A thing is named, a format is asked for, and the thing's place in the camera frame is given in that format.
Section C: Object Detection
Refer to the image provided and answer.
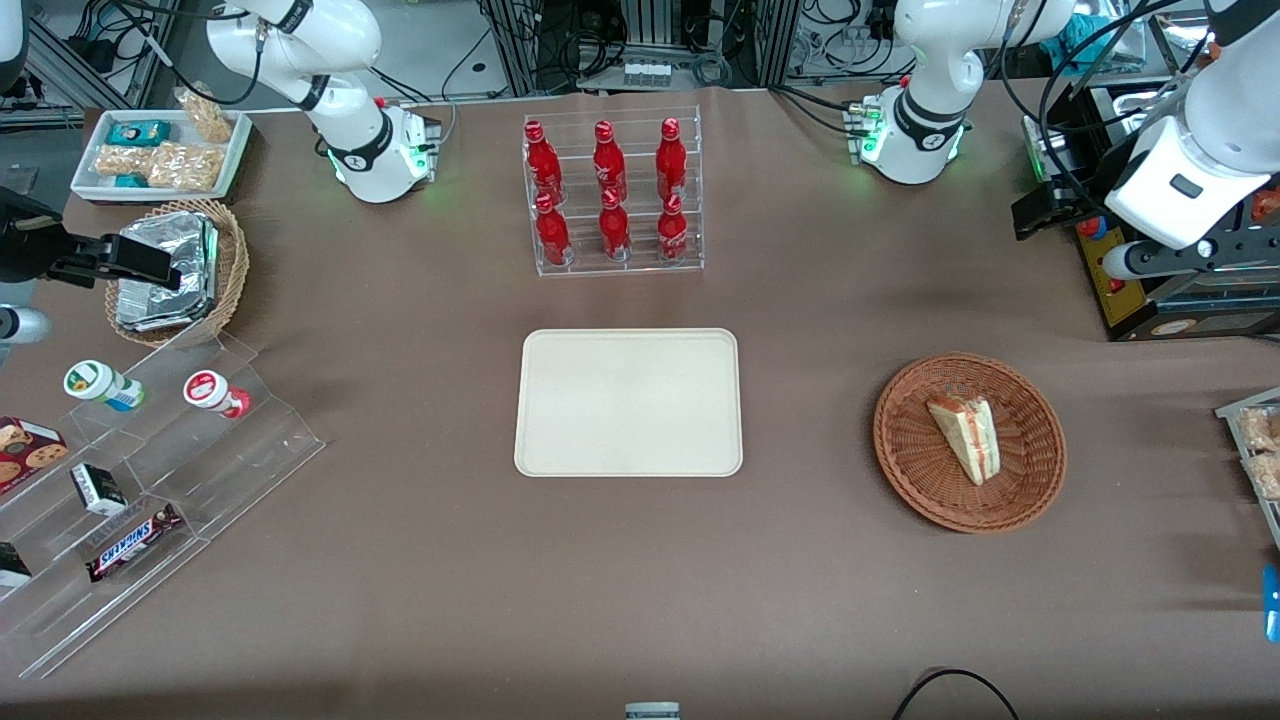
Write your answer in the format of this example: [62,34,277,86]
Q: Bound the red cola bottle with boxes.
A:
[656,118,689,199]
[524,120,563,201]
[657,193,690,263]
[593,120,627,199]
[535,193,573,267]
[599,189,632,263]

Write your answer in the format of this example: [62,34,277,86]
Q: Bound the black cable loop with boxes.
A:
[892,668,1019,720]

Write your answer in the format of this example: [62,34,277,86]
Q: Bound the triangular sandwich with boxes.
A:
[926,393,1001,487]

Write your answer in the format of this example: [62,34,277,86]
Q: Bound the wire snack rack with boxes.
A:
[1215,388,1280,551]

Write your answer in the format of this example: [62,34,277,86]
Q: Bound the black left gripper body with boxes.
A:
[1060,158,1127,231]

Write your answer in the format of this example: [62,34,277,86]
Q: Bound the red cookie box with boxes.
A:
[0,416,70,496]

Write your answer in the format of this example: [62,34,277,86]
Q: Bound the white rectangular snack tray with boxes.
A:
[70,108,254,204]

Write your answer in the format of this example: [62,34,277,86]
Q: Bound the red lid yogurt cup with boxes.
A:
[183,370,252,420]

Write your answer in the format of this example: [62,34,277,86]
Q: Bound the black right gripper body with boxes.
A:
[0,190,76,284]

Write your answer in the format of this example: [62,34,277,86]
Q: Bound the black food warmer appliance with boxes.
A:
[1020,80,1280,343]

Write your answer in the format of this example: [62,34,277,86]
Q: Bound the green lid yogurt cup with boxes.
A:
[64,360,146,413]

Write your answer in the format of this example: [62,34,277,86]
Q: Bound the metal warmer pan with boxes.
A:
[1092,86,1196,136]

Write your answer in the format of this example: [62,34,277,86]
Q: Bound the beige plastic tray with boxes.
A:
[514,328,744,478]

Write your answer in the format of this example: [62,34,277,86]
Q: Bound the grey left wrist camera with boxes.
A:
[1100,240,1216,283]

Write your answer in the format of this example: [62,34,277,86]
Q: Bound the tan deep wicker basket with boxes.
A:
[105,198,250,349]

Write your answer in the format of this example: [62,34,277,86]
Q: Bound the small black white carton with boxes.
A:
[70,463,128,517]

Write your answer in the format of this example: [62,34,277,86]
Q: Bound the snickers chocolate bar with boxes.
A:
[85,503,184,584]

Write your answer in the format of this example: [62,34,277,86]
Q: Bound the brown round wicker basket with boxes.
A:
[873,352,1068,534]

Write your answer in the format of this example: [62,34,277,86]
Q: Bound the clear bag of nuts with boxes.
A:
[175,88,234,144]
[95,145,156,179]
[148,142,226,193]

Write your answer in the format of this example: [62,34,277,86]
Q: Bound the clear acrylic bottle rack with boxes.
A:
[522,105,705,279]

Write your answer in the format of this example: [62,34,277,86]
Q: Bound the foil wrapped packet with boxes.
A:
[118,212,219,301]
[115,280,213,333]

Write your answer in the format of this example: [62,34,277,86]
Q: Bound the clear acrylic stepped display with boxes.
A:
[0,330,327,681]

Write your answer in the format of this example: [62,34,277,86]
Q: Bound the teal cloth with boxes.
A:
[1040,12,1106,66]

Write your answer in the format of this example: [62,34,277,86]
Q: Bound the large teal snack packet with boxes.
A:
[107,120,173,148]

